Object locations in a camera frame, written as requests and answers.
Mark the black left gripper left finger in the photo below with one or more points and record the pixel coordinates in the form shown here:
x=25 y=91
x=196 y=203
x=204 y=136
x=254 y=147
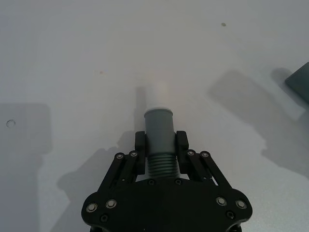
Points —
x=140 y=154

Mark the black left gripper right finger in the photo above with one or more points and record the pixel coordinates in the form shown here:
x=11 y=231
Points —
x=182 y=154

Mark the cream vacuum bottle steel neck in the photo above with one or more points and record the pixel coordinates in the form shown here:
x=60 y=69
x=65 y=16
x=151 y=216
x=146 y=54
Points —
x=159 y=131

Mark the dark grey flat slab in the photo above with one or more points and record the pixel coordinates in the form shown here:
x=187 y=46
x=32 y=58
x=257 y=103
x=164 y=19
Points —
x=299 y=83

